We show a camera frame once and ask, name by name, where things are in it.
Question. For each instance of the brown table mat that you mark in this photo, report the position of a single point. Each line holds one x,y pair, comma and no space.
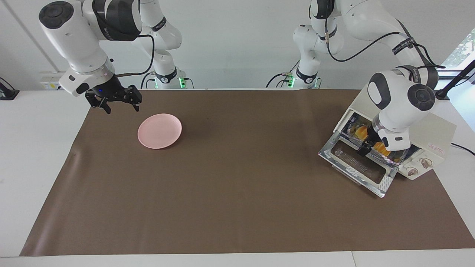
185,204

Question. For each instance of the sliced yellow bread loaf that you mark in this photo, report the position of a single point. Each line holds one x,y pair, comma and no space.
360,131

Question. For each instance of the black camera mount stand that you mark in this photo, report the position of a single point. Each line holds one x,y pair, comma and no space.
443,94

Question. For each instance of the glass oven door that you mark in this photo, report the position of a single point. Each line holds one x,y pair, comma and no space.
386,183

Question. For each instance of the pink round plate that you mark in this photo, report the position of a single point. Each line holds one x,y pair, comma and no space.
159,131

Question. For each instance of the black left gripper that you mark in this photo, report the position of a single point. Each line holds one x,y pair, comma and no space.
374,137

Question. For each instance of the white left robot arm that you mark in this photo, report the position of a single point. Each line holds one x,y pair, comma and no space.
393,104

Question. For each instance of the black clamp bracket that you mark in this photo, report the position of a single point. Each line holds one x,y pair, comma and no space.
7,94

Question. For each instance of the cream white toaster oven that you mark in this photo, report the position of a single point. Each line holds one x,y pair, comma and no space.
434,129

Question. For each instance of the white wall socket strip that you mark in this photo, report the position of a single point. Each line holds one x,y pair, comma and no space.
50,83

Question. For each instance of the aluminium foil tray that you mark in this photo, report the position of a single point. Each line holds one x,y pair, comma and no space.
395,157

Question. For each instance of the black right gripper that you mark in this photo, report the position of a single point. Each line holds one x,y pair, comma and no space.
111,92

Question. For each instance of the beige oven control knob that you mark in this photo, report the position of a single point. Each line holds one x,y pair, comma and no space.
425,162
412,171

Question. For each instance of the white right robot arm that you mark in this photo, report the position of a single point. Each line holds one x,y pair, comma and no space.
74,37

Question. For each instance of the window with greenery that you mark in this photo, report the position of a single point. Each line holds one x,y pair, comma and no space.
464,48

